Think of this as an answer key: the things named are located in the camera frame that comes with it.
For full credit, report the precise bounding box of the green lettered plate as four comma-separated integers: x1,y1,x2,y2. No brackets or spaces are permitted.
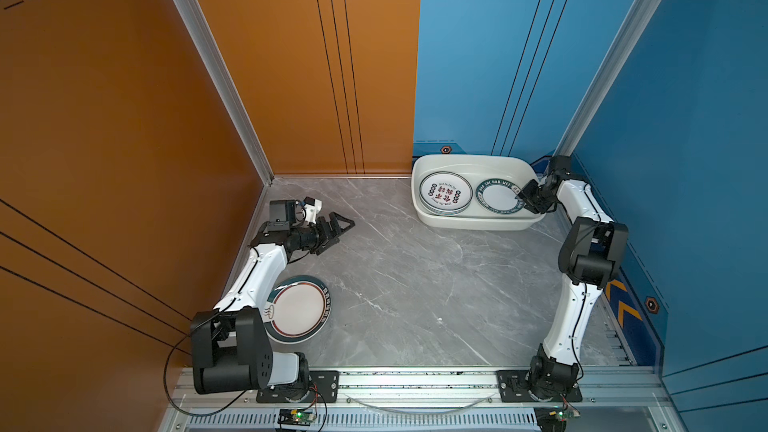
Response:
475,178,525,215

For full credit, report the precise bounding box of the green red rim plate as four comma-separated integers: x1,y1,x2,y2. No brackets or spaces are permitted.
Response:
262,275,332,345

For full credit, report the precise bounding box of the white plastic bin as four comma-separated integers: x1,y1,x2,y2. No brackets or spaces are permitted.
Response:
411,154,543,231

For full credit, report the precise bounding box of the red character plate front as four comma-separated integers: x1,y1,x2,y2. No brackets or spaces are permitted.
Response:
417,171,474,215

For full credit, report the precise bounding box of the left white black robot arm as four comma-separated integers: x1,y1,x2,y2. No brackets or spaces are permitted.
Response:
189,197,355,401

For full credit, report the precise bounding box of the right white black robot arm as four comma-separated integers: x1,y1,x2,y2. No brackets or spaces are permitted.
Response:
519,155,629,401

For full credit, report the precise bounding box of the left green circuit board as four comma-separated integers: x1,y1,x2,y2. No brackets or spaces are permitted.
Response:
276,408,318,431

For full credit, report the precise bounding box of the right circuit board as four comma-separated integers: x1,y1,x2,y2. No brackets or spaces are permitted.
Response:
534,409,581,432

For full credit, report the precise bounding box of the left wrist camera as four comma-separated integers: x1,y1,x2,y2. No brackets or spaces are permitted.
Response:
301,196,322,225

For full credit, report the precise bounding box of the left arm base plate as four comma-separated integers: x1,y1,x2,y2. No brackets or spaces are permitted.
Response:
256,370,340,405

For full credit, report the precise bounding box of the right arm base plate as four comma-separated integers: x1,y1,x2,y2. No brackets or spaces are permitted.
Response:
495,369,583,404

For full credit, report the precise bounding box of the aluminium front rail frame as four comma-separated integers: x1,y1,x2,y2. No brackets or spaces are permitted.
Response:
159,366,686,431

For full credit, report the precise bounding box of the left aluminium corner post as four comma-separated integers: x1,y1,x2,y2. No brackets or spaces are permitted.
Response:
172,0,274,186

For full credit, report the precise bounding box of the aluminium corner post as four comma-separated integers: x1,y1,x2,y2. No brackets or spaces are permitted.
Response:
172,0,274,186
554,0,662,156

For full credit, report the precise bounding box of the right aluminium corner post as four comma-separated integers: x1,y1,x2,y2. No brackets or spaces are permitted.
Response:
554,0,662,156

